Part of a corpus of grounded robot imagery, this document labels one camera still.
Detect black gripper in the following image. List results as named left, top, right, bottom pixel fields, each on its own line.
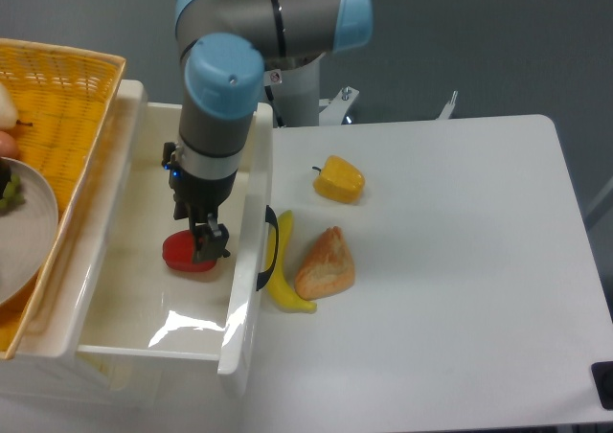
left=162, top=142, right=237, bottom=263

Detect red bell pepper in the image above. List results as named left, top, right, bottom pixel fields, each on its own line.
left=162, top=230, right=216, bottom=273

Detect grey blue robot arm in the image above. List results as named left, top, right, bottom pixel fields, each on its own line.
left=162, top=0, right=373, bottom=263

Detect white upper drawer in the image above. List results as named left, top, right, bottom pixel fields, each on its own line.
left=79, top=103, right=273, bottom=397

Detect yellow bell pepper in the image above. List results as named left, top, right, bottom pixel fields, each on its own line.
left=312, top=155, right=366, bottom=204

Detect yellow banana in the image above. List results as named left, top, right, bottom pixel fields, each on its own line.
left=265, top=211, right=317, bottom=313

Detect bread loaf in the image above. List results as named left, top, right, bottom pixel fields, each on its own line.
left=294, top=226, right=355, bottom=300

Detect grey plate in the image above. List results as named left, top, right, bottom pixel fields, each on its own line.
left=1, top=158, right=58, bottom=304

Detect green grapes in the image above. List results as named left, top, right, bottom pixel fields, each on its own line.
left=0, top=173, right=25, bottom=214

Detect yellow wicker basket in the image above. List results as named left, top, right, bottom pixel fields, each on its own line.
left=1, top=38, right=126, bottom=360

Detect peach fruit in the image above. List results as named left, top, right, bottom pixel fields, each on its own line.
left=0, top=130, right=20, bottom=159

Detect pale pear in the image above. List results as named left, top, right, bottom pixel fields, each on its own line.
left=0, top=84, right=32, bottom=130

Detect black corner device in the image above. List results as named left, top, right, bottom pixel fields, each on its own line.
left=591, top=361, right=613, bottom=411

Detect black drawer handle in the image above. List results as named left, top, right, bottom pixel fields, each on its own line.
left=256, top=205, right=280, bottom=291

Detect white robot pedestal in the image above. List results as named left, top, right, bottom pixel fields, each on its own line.
left=264, top=54, right=324, bottom=128

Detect white table bracket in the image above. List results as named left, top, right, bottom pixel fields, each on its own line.
left=319, top=86, right=360, bottom=126
left=437, top=90, right=458, bottom=120

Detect white right table bracket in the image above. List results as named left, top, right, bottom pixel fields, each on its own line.
left=437, top=90, right=458, bottom=120

